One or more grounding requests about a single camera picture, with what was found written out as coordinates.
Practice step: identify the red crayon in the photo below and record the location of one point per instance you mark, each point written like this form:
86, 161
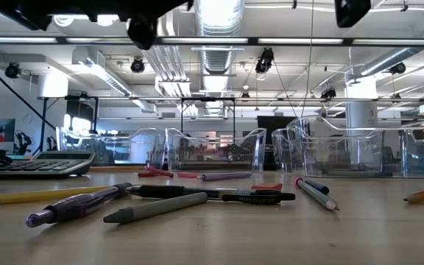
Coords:
160, 172

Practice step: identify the dark blue crayon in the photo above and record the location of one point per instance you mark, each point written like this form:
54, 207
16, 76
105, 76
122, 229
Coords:
318, 187

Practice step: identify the lavender pen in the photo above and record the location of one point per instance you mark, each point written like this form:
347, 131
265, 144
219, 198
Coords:
226, 176

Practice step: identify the yellow pencil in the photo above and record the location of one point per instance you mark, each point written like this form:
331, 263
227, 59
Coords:
50, 194

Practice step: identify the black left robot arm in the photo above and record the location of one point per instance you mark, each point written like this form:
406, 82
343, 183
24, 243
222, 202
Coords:
31, 11

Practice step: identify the background black robot arm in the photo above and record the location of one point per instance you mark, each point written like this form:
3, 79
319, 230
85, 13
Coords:
22, 141

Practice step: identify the black ceiling spotlight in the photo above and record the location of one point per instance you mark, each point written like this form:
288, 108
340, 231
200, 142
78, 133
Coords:
398, 68
245, 95
264, 62
328, 94
12, 70
137, 65

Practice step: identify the black beam with light strip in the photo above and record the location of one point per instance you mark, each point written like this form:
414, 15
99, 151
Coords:
212, 40

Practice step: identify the long ceiling light fixture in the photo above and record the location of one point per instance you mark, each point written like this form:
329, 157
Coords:
105, 79

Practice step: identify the black monitor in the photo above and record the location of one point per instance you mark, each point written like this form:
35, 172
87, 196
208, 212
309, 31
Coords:
276, 129

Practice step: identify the clear plastic bin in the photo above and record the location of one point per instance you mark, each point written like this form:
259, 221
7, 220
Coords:
249, 162
344, 165
87, 162
280, 154

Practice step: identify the grey pencil pink eraser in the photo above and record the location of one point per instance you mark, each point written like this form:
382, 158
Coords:
315, 193

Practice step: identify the black Pilot gel pen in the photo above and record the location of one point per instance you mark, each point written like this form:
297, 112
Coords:
160, 191

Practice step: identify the grey desk calculator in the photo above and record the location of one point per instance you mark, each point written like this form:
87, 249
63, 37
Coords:
42, 167

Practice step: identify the grey crayon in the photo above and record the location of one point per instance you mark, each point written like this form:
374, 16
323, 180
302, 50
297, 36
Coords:
153, 208

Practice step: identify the purple click pen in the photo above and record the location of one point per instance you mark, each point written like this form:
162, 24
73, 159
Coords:
76, 205

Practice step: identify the silver slanted duct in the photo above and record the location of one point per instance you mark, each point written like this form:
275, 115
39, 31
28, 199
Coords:
399, 51

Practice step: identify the silver ventilation duct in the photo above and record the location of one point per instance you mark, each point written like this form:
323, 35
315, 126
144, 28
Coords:
217, 37

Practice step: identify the black background frame stand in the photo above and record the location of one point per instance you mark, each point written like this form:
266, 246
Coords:
96, 117

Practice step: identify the wall screen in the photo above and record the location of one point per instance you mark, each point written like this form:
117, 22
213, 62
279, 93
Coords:
0, 130

